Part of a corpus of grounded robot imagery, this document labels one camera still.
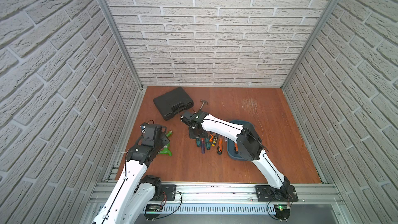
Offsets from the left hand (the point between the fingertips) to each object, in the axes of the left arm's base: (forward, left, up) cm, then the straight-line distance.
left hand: (166, 134), depth 78 cm
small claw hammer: (+31, -20, -14) cm, 39 cm away
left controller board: (-32, +4, -15) cm, 36 cm away
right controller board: (-33, -56, -13) cm, 66 cm away
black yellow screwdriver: (+2, -27, -12) cm, 29 cm away
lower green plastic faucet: (-4, +1, -13) cm, 13 cm away
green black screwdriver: (+1, -17, -12) cm, 21 cm away
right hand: (+6, -16, -12) cm, 21 cm away
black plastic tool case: (+28, +3, -10) cm, 30 cm away
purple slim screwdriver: (-1, -19, -13) cm, 23 cm away
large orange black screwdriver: (-3, -29, -12) cm, 32 cm away
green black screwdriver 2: (-1, -22, -11) cm, 25 cm away
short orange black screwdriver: (+3, -24, -11) cm, 27 cm away
